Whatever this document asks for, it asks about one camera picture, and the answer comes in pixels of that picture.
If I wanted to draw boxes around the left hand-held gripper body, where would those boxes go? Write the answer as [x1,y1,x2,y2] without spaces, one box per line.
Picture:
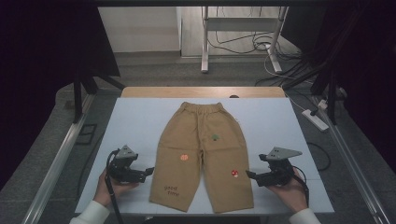
[106,144,148,185]

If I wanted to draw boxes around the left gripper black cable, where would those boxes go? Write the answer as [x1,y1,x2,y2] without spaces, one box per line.
[106,148,125,224]

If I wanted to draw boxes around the tan pants with patches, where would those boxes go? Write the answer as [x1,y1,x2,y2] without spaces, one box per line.
[148,101,255,215]

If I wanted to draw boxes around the black looped floor cable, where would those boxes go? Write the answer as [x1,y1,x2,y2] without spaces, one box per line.
[306,141,332,172]

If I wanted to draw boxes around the black stand legs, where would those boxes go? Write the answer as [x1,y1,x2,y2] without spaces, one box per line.
[310,68,340,126]
[72,69,126,124]

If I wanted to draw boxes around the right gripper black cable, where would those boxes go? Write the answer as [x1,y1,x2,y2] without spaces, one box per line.
[292,165,311,208]

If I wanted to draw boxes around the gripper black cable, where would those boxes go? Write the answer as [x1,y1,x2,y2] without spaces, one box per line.
[106,148,125,224]
[292,165,311,208]

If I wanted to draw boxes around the bundle of floor cables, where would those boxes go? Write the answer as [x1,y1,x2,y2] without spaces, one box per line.
[206,7,316,89]

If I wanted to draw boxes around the long white power strip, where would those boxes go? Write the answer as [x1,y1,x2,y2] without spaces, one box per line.
[301,108,330,132]

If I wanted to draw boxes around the person's right hand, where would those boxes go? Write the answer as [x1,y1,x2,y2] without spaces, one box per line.
[267,167,309,215]

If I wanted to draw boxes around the white metal stand frame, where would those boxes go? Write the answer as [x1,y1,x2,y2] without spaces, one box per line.
[200,6,290,75]

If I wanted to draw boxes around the person's left hand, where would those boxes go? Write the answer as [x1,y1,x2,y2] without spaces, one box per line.
[92,169,140,207]

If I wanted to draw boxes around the black curtain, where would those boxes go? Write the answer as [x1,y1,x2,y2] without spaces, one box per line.
[279,5,396,175]
[0,5,121,191]

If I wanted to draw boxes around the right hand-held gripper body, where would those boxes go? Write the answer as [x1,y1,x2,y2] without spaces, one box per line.
[258,147,304,188]

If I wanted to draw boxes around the wooden table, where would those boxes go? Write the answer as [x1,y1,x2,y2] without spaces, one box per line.
[120,86,287,99]

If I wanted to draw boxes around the metal floor rail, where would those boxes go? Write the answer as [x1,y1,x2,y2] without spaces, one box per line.
[21,92,98,224]
[311,95,390,224]

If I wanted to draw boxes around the black rectangular floor frame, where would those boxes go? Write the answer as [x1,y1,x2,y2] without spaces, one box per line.
[75,123,98,146]

